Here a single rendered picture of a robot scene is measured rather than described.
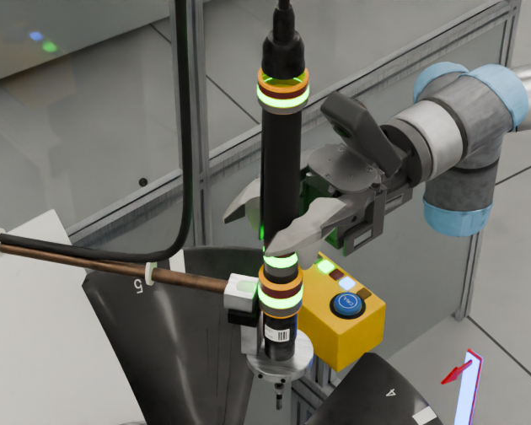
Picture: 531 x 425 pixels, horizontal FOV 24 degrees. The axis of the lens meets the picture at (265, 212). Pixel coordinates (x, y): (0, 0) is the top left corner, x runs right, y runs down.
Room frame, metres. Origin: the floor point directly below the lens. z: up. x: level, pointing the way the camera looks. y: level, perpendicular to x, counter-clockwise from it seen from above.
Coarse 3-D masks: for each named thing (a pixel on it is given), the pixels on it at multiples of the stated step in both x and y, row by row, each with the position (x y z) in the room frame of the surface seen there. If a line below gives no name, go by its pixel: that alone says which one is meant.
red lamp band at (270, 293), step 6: (300, 282) 0.83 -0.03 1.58; (264, 288) 0.82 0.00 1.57; (270, 288) 0.82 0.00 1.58; (294, 288) 0.82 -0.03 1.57; (300, 288) 0.83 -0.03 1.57; (270, 294) 0.82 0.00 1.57; (276, 294) 0.82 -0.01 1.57; (282, 294) 0.82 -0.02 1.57; (288, 294) 0.82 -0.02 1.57; (294, 294) 0.82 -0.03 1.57
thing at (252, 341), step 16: (256, 288) 0.85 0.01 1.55; (224, 304) 0.84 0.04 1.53; (240, 304) 0.83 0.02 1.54; (256, 304) 0.84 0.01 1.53; (240, 320) 0.83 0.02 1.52; (256, 320) 0.83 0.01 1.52; (256, 336) 0.83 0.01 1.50; (304, 336) 0.86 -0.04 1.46; (256, 352) 0.83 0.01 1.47; (304, 352) 0.83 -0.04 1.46; (256, 368) 0.81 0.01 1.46; (272, 368) 0.81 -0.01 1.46; (288, 368) 0.81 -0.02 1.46; (304, 368) 0.81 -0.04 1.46
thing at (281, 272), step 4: (264, 260) 0.83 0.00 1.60; (264, 264) 0.83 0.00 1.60; (296, 264) 0.83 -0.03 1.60; (268, 268) 0.83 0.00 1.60; (272, 268) 0.82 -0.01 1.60; (276, 268) 0.82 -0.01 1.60; (280, 268) 0.82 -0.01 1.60; (284, 268) 0.82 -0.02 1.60; (288, 268) 0.82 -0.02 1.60; (292, 268) 0.83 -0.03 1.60; (296, 268) 0.83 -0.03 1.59; (268, 272) 0.83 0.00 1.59; (272, 272) 0.82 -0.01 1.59; (276, 272) 0.82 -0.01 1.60; (280, 272) 0.82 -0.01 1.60; (284, 272) 0.82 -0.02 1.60; (288, 272) 0.82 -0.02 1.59; (292, 272) 0.83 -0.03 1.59; (276, 276) 0.82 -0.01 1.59; (280, 276) 0.82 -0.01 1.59; (284, 276) 0.82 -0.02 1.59
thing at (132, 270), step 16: (32, 256) 0.90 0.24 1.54; (48, 256) 0.89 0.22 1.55; (64, 256) 0.89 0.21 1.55; (80, 256) 0.89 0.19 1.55; (112, 272) 0.87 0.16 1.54; (128, 272) 0.87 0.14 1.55; (144, 272) 0.87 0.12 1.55; (160, 272) 0.87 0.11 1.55; (176, 272) 0.87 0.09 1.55; (208, 288) 0.85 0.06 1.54; (224, 288) 0.85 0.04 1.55
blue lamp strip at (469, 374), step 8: (472, 368) 1.06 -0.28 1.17; (464, 376) 1.07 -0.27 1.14; (472, 376) 1.06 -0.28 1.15; (464, 384) 1.07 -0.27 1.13; (472, 384) 1.06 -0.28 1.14; (464, 392) 1.06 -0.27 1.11; (472, 392) 1.05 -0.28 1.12; (464, 400) 1.06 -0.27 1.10; (464, 408) 1.06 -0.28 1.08; (456, 416) 1.07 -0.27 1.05; (464, 416) 1.06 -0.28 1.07; (456, 424) 1.07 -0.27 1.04; (464, 424) 1.06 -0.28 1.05
